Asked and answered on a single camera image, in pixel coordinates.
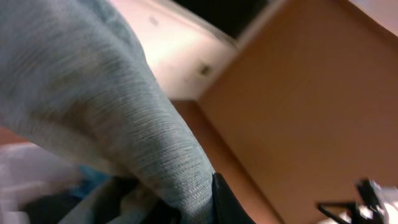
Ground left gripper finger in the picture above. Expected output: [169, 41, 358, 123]
[212, 172, 255, 224]

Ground blue garment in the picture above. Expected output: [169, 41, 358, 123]
[70, 165, 111, 199]

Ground light blue jeans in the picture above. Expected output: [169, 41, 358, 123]
[1, 0, 215, 223]

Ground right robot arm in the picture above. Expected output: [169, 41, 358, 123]
[317, 179, 397, 224]

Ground clear plastic storage container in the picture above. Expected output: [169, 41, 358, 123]
[1, 143, 82, 224]

